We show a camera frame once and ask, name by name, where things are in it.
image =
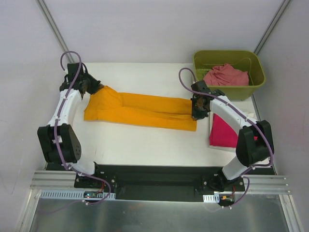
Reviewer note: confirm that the olive green plastic bin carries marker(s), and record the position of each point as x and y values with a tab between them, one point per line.
242	60

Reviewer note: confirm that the right aluminium frame post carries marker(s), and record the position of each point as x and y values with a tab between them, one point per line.
272	25

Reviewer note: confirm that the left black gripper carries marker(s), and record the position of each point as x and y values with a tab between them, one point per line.
94	85

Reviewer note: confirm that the left white cable duct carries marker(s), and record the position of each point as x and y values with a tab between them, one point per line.
76	195

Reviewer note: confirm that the left aluminium frame post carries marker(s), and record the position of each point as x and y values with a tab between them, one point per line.
52	24

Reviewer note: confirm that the white cable duct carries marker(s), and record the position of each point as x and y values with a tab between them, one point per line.
215	198
76	195

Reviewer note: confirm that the pink crumpled t shirt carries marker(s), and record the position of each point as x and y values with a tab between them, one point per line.
226	75

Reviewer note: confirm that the orange t shirt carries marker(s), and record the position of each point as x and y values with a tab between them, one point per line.
140	110

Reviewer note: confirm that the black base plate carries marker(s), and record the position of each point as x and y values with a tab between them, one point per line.
157	183

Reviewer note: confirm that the folded magenta t shirt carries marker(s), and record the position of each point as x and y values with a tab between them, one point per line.
222	135

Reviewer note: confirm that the aluminium frame post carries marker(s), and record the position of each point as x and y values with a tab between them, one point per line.
52	24
272	25

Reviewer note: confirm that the aluminium front rail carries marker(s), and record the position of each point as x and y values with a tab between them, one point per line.
258	184

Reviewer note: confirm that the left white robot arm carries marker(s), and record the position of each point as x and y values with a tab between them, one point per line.
58	140

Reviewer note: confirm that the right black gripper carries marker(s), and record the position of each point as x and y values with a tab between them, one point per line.
196	112

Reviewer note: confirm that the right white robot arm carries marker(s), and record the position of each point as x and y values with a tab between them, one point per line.
254	144

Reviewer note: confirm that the right white cable duct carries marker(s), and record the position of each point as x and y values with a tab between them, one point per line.
215	198

